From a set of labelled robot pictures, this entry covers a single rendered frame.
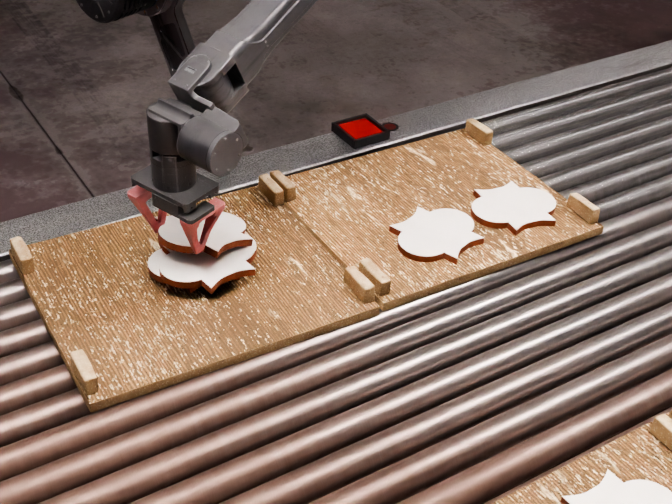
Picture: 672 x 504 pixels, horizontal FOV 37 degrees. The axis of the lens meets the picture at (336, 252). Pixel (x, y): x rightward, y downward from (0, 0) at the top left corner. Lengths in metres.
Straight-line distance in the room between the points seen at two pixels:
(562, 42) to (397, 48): 0.75
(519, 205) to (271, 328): 0.48
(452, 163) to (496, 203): 0.15
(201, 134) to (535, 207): 0.60
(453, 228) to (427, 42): 2.97
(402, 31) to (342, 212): 3.02
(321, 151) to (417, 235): 0.33
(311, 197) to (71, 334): 0.46
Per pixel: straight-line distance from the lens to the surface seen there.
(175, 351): 1.30
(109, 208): 1.61
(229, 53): 1.29
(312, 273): 1.42
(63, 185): 3.41
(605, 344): 1.41
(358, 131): 1.79
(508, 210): 1.58
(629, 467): 1.23
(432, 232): 1.51
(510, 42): 4.54
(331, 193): 1.60
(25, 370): 1.34
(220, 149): 1.21
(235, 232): 1.41
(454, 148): 1.75
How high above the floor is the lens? 1.80
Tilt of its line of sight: 36 degrees down
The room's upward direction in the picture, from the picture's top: 3 degrees clockwise
